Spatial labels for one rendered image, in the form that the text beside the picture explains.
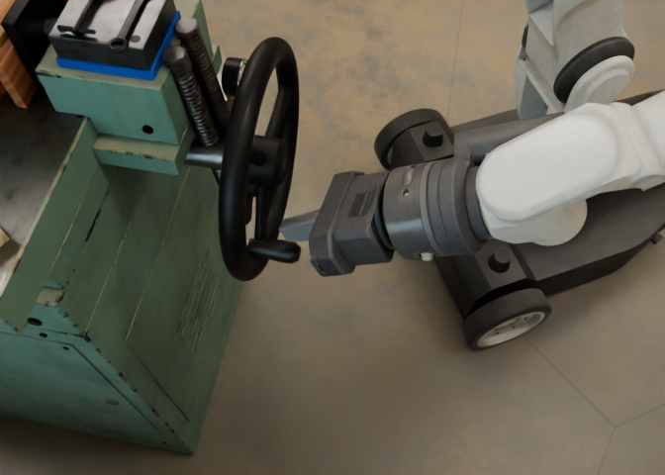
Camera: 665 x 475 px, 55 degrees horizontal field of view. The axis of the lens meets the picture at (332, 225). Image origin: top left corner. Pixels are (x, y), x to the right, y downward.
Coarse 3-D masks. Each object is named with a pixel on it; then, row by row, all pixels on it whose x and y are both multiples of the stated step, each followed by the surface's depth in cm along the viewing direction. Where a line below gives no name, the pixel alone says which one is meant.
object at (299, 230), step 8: (312, 216) 65; (288, 224) 67; (296, 224) 66; (304, 224) 65; (312, 224) 65; (280, 232) 67; (288, 232) 67; (296, 232) 66; (304, 232) 66; (288, 240) 68; (296, 240) 67; (304, 240) 67
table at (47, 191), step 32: (0, 128) 68; (32, 128) 68; (64, 128) 68; (192, 128) 74; (0, 160) 66; (32, 160) 66; (64, 160) 66; (96, 160) 72; (128, 160) 71; (160, 160) 70; (0, 192) 64; (32, 192) 64; (64, 192) 66; (0, 224) 62; (32, 224) 62; (64, 224) 67; (0, 256) 60; (32, 256) 62; (0, 288) 59; (32, 288) 63; (0, 320) 59
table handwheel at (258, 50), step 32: (256, 64) 65; (288, 64) 77; (256, 96) 64; (288, 96) 82; (288, 128) 87; (192, 160) 77; (224, 160) 63; (256, 160) 71; (288, 160) 79; (224, 192) 64; (256, 192) 78; (288, 192) 89; (224, 224) 65; (256, 224) 81; (224, 256) 69; (256, 256) 79
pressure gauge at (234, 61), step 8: (224, 64) 102; (232, 64) 101; (240, 64) 101; (224, 72) 101; (232, 72) 101; (240, 72) 102; (224, 80) 101; (232, 80) 101; (224, 88) 102; (232, 88) 102; (232, 96) 107
